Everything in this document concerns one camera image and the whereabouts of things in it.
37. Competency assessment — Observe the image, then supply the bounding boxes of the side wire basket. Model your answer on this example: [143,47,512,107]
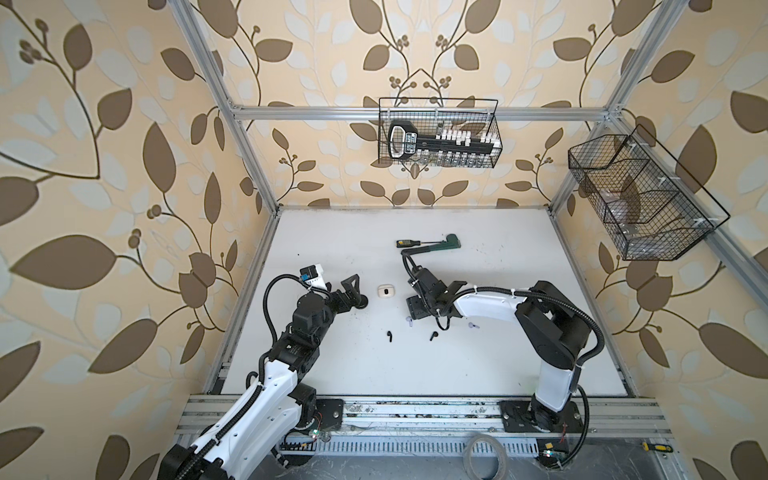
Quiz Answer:
[568,125,731,261]

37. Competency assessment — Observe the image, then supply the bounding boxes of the black tool set in basket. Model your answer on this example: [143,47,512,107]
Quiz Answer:
[384,120,503,163]

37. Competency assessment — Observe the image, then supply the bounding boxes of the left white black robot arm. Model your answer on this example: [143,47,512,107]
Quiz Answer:
[157,265,368,479]

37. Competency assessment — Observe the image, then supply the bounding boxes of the white earbud charging case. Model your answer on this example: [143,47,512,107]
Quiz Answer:
[377,284,395,298]

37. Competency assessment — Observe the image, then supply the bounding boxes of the small yellow black screwdriver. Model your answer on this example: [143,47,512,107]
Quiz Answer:
[642,442,674,453]

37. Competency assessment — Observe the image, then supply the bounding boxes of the black round earbud case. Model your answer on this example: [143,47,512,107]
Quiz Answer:
[355,295,369,310]

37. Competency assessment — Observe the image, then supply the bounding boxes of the back wire basket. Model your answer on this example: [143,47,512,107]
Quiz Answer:
[377,96,503,169]

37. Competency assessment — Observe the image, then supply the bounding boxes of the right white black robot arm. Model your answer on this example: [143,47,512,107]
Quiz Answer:
[396,240,605,431]

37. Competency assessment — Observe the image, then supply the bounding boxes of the green handled tool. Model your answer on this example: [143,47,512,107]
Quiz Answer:
[412,234,461,254]

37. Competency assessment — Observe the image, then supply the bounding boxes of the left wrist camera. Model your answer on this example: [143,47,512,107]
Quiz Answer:
[299,264,326,289]

